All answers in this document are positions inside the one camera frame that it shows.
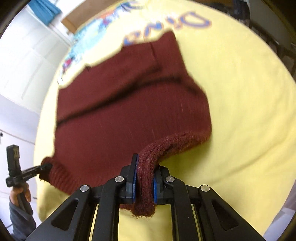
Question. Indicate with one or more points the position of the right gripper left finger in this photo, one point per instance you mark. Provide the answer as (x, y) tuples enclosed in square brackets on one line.
[(91, 213)]

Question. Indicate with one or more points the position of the dark red knit sweater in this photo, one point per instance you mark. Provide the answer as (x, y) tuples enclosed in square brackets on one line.
[(142, 100)]

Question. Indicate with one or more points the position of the grey green chair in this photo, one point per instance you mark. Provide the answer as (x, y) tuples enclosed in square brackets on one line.
[(269, 20)]

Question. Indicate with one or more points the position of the dark blue sleeve forearm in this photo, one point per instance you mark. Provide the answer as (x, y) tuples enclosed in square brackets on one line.
[(23, 223)]

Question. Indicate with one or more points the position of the wooden headboard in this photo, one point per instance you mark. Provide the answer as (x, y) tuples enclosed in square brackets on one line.
[(85, 12)]

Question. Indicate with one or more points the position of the white wardrobe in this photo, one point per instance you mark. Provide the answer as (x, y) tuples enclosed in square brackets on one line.
[(30, 56)]

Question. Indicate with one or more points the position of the teal curtain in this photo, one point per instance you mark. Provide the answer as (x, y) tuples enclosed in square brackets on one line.
[(44, 10)]

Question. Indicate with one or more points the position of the person left hand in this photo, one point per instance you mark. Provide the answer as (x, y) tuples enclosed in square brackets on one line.
[(19, 190)]

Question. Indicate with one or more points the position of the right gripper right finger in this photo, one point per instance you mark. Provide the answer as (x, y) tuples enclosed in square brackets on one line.
[(199, 213)]

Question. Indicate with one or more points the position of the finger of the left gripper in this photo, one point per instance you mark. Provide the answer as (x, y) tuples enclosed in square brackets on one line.
[(36, 170)]

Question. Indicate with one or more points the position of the yellow dino print bedsheet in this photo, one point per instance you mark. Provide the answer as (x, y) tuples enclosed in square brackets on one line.
[(249, 159)]

